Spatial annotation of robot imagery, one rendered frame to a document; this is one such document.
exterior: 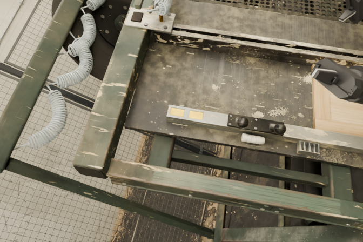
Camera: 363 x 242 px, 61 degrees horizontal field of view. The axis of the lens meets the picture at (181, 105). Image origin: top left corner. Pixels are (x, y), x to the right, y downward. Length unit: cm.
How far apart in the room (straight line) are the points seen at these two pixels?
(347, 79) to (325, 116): 52
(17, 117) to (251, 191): 100
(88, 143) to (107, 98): 17
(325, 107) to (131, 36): 80
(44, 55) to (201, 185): 99
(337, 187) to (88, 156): 85
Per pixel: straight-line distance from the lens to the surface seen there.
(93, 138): 106
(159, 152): 115
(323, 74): 75
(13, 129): 147
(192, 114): 113
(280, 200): 106
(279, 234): 181
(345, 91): 77
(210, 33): 133
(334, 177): 125
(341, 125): 129
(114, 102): 110
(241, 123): 101
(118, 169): 105
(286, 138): 117
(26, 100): 151
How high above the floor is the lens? 213
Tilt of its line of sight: 24 degrees down
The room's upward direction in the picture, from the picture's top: 64 degrees counter-clockwise
